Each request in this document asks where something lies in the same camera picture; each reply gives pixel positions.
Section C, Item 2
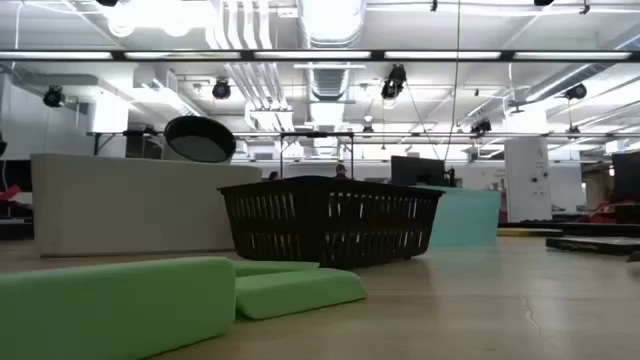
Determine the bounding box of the green rectangular eraser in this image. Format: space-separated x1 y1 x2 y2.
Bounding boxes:
234 267 369 321
0 256 237 360

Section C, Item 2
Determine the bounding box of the black computer monitor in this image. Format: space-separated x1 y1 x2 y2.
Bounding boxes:
390 155 447 188
0 159 34 194
611 151 640 200

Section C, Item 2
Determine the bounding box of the white square pillar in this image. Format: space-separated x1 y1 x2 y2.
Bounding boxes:
503 137 553 223

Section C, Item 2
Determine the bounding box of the teal plastic tray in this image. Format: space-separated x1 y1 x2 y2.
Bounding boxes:
412 184 503 248

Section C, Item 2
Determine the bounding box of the black ceiling spotlight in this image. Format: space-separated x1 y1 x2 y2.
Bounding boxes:
564 82 589 101
469 117 494 136
211 78 233 101
42 85 66 109
380 63 408 101

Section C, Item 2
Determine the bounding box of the black plastic slotted basket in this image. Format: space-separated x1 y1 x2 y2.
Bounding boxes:
217 174 445 271

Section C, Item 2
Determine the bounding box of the overhead LED light bar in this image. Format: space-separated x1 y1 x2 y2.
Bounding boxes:
0 48 640 63

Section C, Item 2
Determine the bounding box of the translucent white plastic container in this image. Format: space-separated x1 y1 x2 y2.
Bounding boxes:
30 153 263 259

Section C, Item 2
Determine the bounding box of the long grey horizontal rail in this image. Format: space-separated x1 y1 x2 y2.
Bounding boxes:
85 129 640 157

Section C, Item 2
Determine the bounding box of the thin hanging cable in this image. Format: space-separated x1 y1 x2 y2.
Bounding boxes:
442 0 462 162

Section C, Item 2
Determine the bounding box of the black metal frame stand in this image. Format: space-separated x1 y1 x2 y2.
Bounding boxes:
278 131 356 180

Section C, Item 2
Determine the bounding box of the silver ventilation duct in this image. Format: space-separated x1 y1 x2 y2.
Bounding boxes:
297 0 369 104

